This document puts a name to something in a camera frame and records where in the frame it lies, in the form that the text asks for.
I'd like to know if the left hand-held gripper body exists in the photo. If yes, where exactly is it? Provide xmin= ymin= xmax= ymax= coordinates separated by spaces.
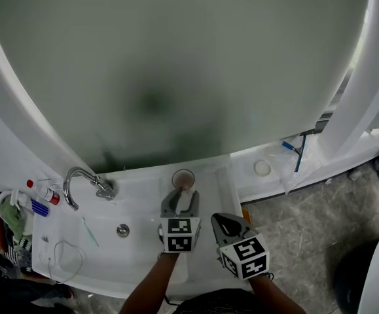
xmin=158 ymin=209 xmax=203 ymax=254

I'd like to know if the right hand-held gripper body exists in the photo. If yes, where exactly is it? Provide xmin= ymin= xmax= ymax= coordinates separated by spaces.
xmin=216 ymin=233 xmax=271 ymax=281

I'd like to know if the clear glass cup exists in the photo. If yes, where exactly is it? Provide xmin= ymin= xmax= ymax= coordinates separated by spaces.
xmin=171 ymin=168 xmax=197 ymax=193

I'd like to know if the person's left forearm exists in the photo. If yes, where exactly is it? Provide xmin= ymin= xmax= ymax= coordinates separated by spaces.
xmin=118 ymin=251 xmax=181 ymax=314

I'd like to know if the person's right forearm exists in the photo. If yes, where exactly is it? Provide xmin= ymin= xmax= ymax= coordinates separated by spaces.
xmin=248 ymin=273 xmax=308 ymax=314

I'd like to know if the pale green toothbrush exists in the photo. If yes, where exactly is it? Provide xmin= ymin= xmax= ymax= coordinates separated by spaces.
xmin=81 ymin=217 xmax=100 ymax=249

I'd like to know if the white window ledge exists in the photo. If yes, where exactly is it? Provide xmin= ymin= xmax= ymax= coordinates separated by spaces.
xmin=229 ymin=127 xmax=379 ymax=205

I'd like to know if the person's dark clothing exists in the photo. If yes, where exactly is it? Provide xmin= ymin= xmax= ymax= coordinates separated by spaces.
xmin=171 ymin=287 xmax=308 ymax=314

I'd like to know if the chrome sink drain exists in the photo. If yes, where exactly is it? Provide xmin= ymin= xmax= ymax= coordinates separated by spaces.
xmin=116 ymin=223 xmax=131 ymax=239

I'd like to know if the clear plastic sheet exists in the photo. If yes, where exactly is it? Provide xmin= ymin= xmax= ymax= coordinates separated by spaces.
xmin=268 ymin=142 xmax=325 ymax=195

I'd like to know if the white wash basin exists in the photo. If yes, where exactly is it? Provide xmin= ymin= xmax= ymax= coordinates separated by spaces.
xmin=31 ymin=153 xmax=243 ymax=300

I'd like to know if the chrome faucet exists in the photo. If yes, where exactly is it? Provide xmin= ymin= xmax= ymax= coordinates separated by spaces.
xmin=62 ymin=166 xmax=117 ymax=212

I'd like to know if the red capped white bottle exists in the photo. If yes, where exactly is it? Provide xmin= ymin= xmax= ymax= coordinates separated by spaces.
xmin=26 ymin=179 xmax=61 ymax=206

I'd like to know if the large grey roller blind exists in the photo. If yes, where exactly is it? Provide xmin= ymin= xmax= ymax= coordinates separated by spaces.
xmin=0 ymin=0 xmax=370 ymax=173

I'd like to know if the black white patterned cloth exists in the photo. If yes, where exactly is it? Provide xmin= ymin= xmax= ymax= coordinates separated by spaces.
xmin=7 ymin=234 xmax=33 ymax=268

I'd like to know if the green towel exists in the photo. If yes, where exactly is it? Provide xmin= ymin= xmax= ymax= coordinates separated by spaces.
xmin=0 ymin=201 xmax=25 ymax=242

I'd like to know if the dark clothing pile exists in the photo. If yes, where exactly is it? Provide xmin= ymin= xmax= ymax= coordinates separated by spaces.
xmin=0 ymin=272 xmax=76 ymax=314

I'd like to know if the white window pillar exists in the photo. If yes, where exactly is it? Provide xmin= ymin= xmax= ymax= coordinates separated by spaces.
xmin=317 ymin=0 xmax=379 ymax=159

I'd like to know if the blue handled squeegee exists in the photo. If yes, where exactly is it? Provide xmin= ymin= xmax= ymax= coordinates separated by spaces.
xmin=281 ymin=132 xmax=308 ymax=173

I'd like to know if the thin white cable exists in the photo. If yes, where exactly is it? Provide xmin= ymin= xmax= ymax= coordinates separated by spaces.
xmin=39 ymin=238 xmax=86 ymax=285

